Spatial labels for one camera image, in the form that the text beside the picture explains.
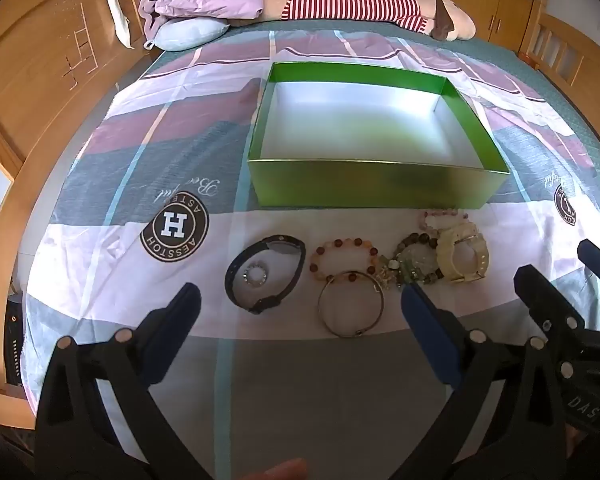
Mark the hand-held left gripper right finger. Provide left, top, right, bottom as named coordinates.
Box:
left=390, top=284, right=573, bottom=480

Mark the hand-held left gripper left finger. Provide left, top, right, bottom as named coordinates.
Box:
left=35, top=282, right=216, bottom=480

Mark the green jade beaded bracelet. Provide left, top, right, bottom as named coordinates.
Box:
left=394, top=232, right=446, bottom=286

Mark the cream wrist watch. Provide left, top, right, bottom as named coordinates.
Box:
left=436, top=222, right=490, bottom=286

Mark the silver bangle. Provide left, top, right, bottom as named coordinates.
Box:
left=317, top=271, right=385, bottom=338

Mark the black wrist watch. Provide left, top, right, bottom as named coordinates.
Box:
left=225, top=235, right=307, bottom=315

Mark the orange beaded bracelet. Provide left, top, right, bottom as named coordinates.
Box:
left=308, top=239, right=381, bottom=282

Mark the green cardboard box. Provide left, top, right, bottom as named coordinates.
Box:
left=246, top=61, right=511, bottom=210

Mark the person's left hand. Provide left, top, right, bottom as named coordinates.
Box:
left=240, top=457, right=309, bottom=480

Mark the small gold charm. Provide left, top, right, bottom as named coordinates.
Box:
left=374, top=260, right=398, bottom=291

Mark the printed bed sheet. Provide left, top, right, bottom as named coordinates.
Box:
left=22, top=30, right=600, bottom=480

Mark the black device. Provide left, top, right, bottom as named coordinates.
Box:
left=5, top=300, right=28, bottom=386

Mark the wooden footboard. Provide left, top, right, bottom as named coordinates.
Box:
left=517, top=10, right=600, bottom=121

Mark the wooden headboard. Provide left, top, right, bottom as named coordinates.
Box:
left=0, top=0, right=156, bottom=431

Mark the light blue pillow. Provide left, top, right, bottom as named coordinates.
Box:
left=156, top=16, right=231, bottom=52

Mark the plush toy with striped shirt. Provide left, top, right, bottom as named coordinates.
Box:
left=260, top=0, right=476, bottom=42

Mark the pink beaded bracelet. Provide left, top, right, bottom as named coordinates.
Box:
left=419, top=208, right=473, bottom=233

